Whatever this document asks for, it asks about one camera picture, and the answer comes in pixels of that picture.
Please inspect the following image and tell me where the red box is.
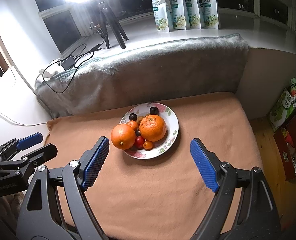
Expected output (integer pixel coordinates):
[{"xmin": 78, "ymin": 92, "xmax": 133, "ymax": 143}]
[{"xmin": 273, "ymin": 116, "xmax": 296, "ymax": 181}]

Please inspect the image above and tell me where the red cherry tomato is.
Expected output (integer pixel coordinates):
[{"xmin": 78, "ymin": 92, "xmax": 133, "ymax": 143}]
[{"xmin": 134, "ymin": 136, "xmax": 145, "ymax": 150}]

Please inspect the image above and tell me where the black cable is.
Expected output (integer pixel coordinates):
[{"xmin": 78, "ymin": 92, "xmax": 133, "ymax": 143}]
[{"xmin": 41, "ymin": 42, "xmax": 105, "ymax": 94}]

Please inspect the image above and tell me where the floral white plate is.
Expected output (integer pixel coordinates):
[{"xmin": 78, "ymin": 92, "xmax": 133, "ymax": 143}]
[{"xmin": 120, "ymin": 102, "xmax": 179, "ymax": 160}]

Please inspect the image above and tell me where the rough tangerine on plate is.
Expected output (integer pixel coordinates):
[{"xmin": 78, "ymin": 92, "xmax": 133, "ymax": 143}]
[{"xmin": 139, "ymin": 114, "xmax": 167, "ymax": 142}]

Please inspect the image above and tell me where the grey cushion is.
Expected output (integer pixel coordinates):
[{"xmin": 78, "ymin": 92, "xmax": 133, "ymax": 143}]
[{"xmin": 36, "ymin": 34, "xmax": 249, "ymax": 118}]

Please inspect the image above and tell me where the large brown longan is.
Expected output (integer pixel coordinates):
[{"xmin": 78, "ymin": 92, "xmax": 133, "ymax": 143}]
[{"xmin": 136, "ymin": 116, "xmax": 144, "ymax": 125}]

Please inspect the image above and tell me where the gloved left hand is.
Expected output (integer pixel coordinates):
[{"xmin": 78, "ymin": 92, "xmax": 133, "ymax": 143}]
[{"xmin": 0, "ymin": 192, "xmax": 24, "ymax": 231}]

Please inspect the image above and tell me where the green juice carton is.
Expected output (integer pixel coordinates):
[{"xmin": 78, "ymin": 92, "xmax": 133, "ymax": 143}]
[{"xmin": 268, "ymin": 77, "xmax": 296, "ymax": 132}]

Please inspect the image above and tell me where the orange cherry tomato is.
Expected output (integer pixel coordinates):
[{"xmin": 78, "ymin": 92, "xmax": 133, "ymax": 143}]
[{"xmin": 143, "ymin": 140, "xmax": 155, "ymax": 151}]

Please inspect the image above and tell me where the black power adapter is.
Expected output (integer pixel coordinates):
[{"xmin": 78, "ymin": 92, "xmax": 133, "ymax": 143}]
[{"xmin": 60, "ymin": 56, "xmax": 76, "ymax": 70}]

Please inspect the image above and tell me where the large smooth orange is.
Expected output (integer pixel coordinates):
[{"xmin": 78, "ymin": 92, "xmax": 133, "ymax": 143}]
[{"xmin": 111, "ymin": 124, "xmax": 136, "ymax": 150}]

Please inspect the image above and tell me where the black camera tripod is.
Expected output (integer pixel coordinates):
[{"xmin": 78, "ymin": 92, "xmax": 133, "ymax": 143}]
[{"xmin": 86, "ymin": 0, "xmax": 128, "ymax": 49}]

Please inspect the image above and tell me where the white cable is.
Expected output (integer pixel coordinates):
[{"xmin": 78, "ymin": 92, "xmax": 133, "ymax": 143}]
[{"xmin": 0, "ymin": 102, "xmax": 47, "ymax": 127}]

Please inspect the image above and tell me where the white floral pouch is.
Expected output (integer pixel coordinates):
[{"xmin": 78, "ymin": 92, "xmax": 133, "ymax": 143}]
[
  {"xmin": 170, "ymin": 0, "xmax": 188, "ymax": 30},
  {"xmin": 151, "ymin": 0, "xmax": 173, "ymax": 33},
  {"xmin": 186, "ymin": 0, "xmax": 201, "ymax": 29},
  {"xmin": 202, "ymin": 0, "xmax": 219, "ymax": 29}
]

